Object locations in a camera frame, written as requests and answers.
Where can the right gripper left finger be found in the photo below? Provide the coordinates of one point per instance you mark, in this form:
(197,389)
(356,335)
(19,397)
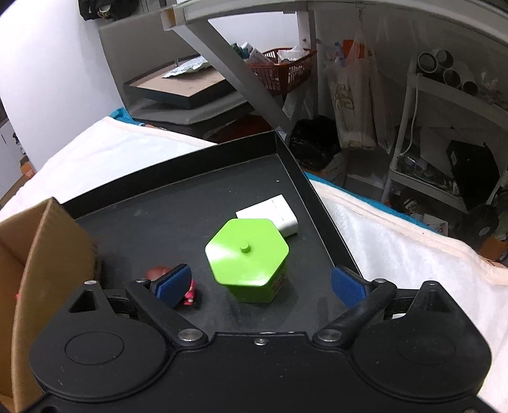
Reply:
(142,316)

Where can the brown cardboard box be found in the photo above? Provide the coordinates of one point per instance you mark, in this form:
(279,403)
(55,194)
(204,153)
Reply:
(45,257)

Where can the white rectangular block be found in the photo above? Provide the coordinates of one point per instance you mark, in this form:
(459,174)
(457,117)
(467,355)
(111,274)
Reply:
(275,209)

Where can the green hexagonal container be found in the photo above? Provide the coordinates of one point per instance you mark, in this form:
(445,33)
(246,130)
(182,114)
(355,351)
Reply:
(248,257)

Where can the red plastic basket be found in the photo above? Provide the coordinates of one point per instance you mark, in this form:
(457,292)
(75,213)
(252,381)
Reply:
(281,78)

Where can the white plastic bag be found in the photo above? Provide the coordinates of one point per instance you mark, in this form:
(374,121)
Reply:
(357,97)

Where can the white metal shelf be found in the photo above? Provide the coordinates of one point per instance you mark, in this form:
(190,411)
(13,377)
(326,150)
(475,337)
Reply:
(451,146)

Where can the black shallow tray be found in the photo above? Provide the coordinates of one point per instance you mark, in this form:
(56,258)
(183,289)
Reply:
(165,214)

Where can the crumpled paper sheet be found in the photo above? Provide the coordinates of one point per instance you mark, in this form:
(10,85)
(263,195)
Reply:
(188,67)

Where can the grey table leg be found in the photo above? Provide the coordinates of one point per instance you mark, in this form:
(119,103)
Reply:
(190,20)

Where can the blue smurf figurine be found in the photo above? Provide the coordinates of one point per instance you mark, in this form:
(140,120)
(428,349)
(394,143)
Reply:
(173,285)

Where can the white blanket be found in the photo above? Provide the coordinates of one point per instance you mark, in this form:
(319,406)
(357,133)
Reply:
(382,243)

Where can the black framed board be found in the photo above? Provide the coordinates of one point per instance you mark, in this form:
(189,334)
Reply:
(185,91)

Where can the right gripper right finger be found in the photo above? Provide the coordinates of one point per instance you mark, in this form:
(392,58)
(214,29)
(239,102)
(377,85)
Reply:
(370,304)

